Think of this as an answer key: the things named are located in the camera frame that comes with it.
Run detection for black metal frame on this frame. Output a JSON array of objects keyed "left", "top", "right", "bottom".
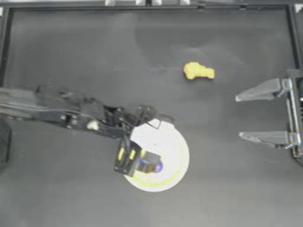
[{"left": 0, "top": 0, "right": 303, "bottom": 87}]

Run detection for yellow rimmed white plate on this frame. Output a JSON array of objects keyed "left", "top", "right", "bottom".
[{"left": 122, "top": 118, "right": 192, "bottom": 193}]

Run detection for purple toy eggplant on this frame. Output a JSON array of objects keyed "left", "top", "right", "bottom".
[{"left": 152, "top": 160, "right": 164, "bottom": 174}]

